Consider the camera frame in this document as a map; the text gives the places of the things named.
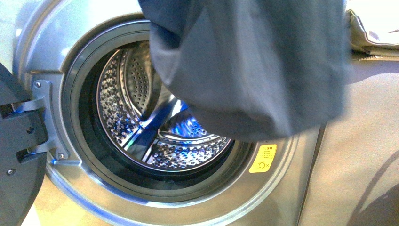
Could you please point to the dark blue-grey garment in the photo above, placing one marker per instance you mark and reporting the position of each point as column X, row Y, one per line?
column 252, row 70

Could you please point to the grey front-load washing machine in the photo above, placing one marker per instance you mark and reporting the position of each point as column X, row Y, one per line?
column 119, row 143

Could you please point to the orange warning sticker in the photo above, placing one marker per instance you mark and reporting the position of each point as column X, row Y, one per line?
column 264, row 158

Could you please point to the brown cabinet panel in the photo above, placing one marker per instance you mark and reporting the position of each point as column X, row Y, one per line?
column 355, row 178

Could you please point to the black washer door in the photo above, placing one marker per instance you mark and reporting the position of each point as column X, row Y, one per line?
column 21, row 172

